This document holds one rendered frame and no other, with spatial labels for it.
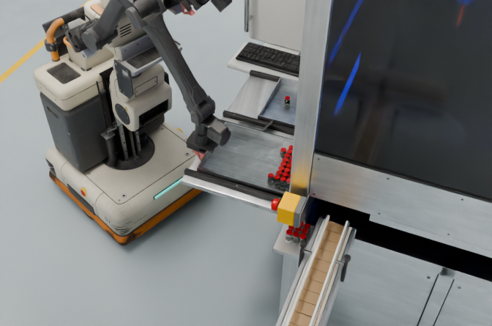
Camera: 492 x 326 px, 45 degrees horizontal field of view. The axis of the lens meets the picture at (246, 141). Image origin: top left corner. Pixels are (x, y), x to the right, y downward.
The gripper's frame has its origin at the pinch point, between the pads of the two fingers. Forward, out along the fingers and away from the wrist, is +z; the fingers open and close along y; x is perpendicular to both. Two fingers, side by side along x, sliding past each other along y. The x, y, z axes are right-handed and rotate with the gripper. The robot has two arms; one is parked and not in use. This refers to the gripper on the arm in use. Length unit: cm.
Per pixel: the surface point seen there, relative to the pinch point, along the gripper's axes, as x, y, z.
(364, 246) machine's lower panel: -11, 64, -1
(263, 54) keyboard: 78, -6, 8
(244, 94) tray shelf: 41.7, -0.9, 2.8
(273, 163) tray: 9.5, 24.1, 0.2
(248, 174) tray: 0.9, 17.9, 0.6
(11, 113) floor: 67, -160, 105
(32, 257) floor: -16, -81, 98
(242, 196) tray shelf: -9.2, 19.9, 0.6
